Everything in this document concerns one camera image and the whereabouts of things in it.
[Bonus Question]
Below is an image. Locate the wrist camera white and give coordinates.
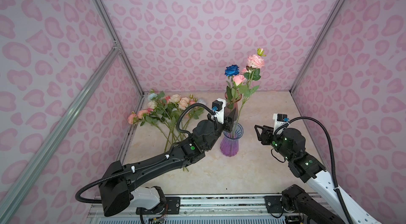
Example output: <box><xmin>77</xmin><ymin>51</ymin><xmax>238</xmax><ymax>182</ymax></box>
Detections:
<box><xmin>273</xmin><ymin>114</ymin><xmax>289</xmax><ymax>129</ymax></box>
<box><xmin>211</xmin><ymin>98</ymin><xmax>226</xmax><ymax>124</ymax></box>

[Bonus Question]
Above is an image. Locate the purple blue glass vase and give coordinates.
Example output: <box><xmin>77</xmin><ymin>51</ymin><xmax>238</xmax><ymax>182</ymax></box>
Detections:
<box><xmin>220</xmin><ymin>123</ymin><xmax>244</xmax><ymax>157</ymax></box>

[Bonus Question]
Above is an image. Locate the pink carnation double stem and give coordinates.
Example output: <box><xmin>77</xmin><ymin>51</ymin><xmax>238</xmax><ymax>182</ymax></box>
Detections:
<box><xmin>237</xmin><ymin>48</ymin><xmax>266</xmax><ymax>123</ymax></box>

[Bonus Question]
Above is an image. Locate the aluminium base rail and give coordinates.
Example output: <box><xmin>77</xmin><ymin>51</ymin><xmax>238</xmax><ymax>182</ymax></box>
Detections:
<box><xmin>84</xmin><ymin>192</ymin><xmax>350</xmax><ymax>224</ymax></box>

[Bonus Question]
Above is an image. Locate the pink green carnation stem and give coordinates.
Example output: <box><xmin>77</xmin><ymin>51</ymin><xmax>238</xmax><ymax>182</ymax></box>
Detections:
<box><xmin>128</xmin><ymin>108</ymin><xmax>172</xmax><ymax>151</ymax></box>

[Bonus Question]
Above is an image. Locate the diagonal aluminium frame bar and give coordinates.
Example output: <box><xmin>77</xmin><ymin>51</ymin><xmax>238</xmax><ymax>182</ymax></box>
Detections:
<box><xmin>1</xmin><ymin>46</ymin><xmax>120</xmax><ymax>224</ymax></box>

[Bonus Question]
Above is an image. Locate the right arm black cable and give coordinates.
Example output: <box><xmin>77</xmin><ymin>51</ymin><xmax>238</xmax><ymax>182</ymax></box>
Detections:
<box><xmin>274</xmin><ymin>116</ymin><xmax>354</xmax><ymax>224</ymax></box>

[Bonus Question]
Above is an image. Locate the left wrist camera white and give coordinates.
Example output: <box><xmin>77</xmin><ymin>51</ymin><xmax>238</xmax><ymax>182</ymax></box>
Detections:
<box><xmin>211</xmin><ymin>98</ymin><xmax>226</xmax><ymax>124</ymax></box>

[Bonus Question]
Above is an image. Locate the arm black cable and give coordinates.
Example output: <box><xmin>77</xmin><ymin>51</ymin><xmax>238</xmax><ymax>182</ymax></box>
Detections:
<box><xmin>274</xmin><ymin>116</ymin><xmax>354</xmax><ymax>224</ymax></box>
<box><xmin>74</xmin><ymin>103</ymin><xmax>216</xmax><ymax>204</ymax></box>

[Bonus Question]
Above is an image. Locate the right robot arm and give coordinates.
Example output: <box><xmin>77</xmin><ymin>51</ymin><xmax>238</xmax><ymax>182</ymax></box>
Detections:
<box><xmin>254</xmin><ymin>125</ymin><xmax>378</xmax><ymax>224</ymax></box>

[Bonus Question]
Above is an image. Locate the red glass vase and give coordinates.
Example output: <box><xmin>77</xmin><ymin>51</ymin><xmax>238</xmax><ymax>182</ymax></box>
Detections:
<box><xmin>225</xmin><ymin>93</ymin><xmax>242</xmax><ymax>110</ymax></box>

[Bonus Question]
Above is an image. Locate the aluminium frame corner post right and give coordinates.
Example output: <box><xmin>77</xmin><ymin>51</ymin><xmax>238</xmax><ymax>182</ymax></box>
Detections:
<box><xmin>289</xmin><ymin>0</ymin><xmax>348</xmax><ymax>95</ymax></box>

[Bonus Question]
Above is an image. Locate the peach rose stem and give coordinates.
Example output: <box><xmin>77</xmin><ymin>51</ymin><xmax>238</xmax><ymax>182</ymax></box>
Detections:
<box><xmin>164</xmin><ymin>95</ymin><xmax>204</xmax><ymax>150</ymax></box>

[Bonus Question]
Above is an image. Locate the aluminium frame corner post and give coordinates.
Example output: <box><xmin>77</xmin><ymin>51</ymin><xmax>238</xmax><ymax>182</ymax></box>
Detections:
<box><xmin>289</xmin><ymin>0</ymin><xmax>348</xmax><ymax>95</ymax></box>
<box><xmin>92</xmin><ymin>0</ymin><xmax>144</xmax><ymax>97</ymax></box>

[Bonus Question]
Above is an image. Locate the aluminium frame corner post left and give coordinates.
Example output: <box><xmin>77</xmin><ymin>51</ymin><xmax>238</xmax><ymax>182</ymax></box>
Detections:
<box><xmin>92</xmin><ymin>0</ymin><xmax>144</xmax><ymax>97</ymax></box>

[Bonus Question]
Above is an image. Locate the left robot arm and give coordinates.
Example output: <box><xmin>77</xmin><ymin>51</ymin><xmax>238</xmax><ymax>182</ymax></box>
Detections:
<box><xmin>98</xmin><ymin>109</ymin><xmax>236</xmax><ymax>217</ymax></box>

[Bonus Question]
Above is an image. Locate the dark blue artificial rose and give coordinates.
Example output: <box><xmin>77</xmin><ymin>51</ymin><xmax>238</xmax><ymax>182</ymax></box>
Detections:
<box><xmin>225</xmin><ymin>65</ymin><xmax>242</xmax><ymax>116</ymax></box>

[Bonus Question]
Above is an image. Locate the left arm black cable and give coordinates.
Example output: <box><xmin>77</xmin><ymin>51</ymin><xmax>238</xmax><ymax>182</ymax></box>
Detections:
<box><xmin>74</xmin><ymin>103</ymin><xmax>216</xmax><ymax>204</ymax></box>

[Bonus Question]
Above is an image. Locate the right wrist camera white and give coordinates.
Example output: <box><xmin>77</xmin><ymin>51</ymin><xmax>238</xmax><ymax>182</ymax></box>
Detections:
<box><xmin>273</xmin><ymin>114</ymin><xmax>289</xmax><ymax>129</ymax></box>

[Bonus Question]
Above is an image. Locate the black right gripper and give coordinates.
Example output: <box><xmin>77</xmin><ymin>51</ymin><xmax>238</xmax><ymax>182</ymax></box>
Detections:
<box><xmin>253</xmin><ymin>125</ymin><xmax>294</xmax><ymax>162</ymax></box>

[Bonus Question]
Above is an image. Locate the pink rosebud spray stem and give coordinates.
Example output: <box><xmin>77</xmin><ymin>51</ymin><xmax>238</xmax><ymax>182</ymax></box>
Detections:
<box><xmin>225</xmin><ymin>65</ymin><xmax>261</xmax><ymax>124</ymax></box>

